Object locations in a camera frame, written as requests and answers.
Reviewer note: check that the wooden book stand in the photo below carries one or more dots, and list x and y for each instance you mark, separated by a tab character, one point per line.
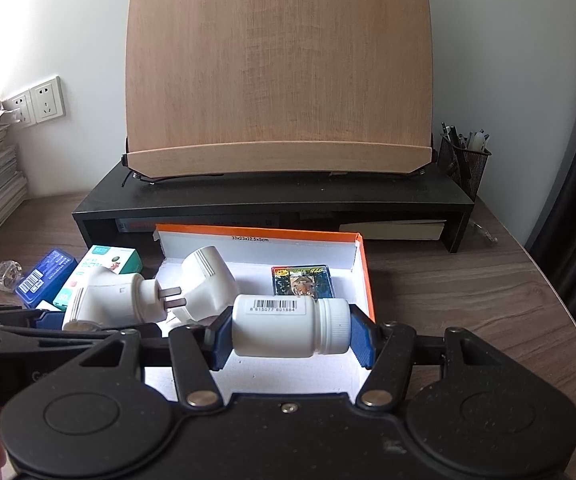
278	70

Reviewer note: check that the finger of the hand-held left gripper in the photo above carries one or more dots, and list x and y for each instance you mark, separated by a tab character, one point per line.
43	339
48	319

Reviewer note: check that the yellowish book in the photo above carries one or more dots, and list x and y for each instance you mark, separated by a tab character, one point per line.
392	230

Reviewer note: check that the white plug adapter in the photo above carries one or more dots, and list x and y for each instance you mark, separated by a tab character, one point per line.
203	272
105	297

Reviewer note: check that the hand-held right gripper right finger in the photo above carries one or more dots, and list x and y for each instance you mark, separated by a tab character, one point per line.
362	342

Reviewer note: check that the white and orange cardboard box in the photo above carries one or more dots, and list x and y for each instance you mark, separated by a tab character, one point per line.
288	255

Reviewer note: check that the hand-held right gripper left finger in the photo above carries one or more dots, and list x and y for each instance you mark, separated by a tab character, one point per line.
220	342

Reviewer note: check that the clear glass knob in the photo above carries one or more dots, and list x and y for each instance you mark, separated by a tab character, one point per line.
5	275

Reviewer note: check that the blue plastic box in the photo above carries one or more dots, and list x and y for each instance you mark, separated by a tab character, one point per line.
48	275

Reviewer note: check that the black mesh pen holder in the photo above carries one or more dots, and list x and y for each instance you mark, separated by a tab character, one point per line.
460	167

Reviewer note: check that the tiger print card box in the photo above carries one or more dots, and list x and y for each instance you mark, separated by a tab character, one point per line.
302	282

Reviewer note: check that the black desk riser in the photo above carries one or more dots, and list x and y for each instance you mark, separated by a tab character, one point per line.
268	192

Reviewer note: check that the green and white carton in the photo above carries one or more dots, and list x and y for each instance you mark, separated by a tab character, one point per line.
100	257

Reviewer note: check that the black twist tie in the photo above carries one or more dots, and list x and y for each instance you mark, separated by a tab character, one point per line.
128	180

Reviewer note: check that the white wall socket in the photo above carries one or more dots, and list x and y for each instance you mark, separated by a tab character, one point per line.
46	99
19	107

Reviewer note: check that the white plastic bottle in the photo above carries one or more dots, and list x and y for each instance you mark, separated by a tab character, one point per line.
278	330

